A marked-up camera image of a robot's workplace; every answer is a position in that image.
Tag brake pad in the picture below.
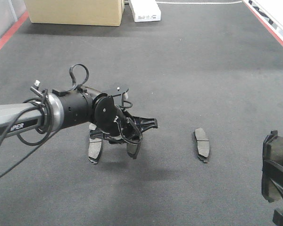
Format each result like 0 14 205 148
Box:
126 140 142 159
261 130 283 202
88 123 103 164
193 128 210 163

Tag white small box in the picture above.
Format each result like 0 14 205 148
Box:
129 0 161 23

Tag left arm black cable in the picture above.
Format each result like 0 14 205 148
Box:
0 63 90 184

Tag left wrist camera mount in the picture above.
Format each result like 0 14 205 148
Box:
103 85 129 100

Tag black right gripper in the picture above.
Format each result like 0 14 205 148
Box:
262 160 283 226

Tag cardboard box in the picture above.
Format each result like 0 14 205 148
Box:
24 0 125 26

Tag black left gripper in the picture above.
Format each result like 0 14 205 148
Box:
89 96 158 144

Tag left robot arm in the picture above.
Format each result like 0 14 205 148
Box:
0 86 158 145

